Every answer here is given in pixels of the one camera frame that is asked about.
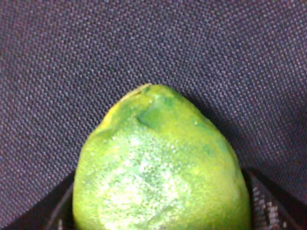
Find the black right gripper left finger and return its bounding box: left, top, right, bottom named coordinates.
left=45, top=178, right=75, bottom=230

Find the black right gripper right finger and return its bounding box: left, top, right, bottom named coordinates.
left=247, top=171, right=294, bottom=230

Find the green lime fruit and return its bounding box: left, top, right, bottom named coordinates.
left=72, top=84, right=252, bottom=230

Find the black fabric table cover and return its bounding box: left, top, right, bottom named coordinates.
left=0, top=0, right=307, bottom=230

